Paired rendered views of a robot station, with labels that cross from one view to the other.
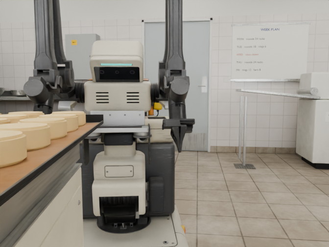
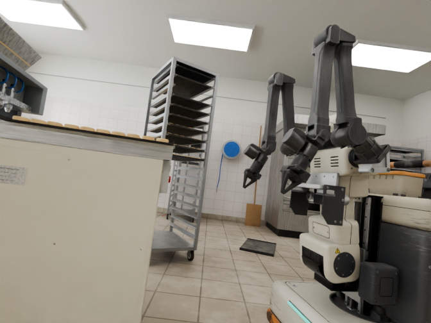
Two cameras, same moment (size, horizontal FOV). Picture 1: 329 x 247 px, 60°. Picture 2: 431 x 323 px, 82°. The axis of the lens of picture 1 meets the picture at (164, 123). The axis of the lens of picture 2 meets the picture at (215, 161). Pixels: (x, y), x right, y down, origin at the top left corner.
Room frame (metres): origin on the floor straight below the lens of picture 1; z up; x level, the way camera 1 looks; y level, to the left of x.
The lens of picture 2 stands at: (0.52, -0.88, 0.78)
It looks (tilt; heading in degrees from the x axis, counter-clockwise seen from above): 4 degrees up; 83
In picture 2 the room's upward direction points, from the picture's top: 7 degrees clockwise
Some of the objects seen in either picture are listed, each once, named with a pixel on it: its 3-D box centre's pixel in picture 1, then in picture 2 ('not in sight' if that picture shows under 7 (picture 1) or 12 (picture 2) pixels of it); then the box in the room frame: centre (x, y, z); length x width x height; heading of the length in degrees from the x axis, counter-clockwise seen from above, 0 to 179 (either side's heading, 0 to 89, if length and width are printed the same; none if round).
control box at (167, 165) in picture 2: not in sight; (165, 176); (0.45, 0.30, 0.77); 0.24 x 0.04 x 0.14; 95
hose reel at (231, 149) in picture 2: not in sight; (229, 166); (1.45, 4.08, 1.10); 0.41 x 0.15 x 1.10; 173
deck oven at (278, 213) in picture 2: not in sight; (317, 181); (2.96, 3.34, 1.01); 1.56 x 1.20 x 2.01; 173
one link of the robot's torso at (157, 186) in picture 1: (134, 200); (344, 272); (1.28, 0.14, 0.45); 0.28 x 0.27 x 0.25; 94
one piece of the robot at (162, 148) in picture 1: (124, 159); (383, 241); (1.53, 0.22, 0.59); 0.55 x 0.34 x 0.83; 94
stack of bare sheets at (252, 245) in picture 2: not in sight; (259, 246); (1.62, 2.23, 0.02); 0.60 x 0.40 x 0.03; 66
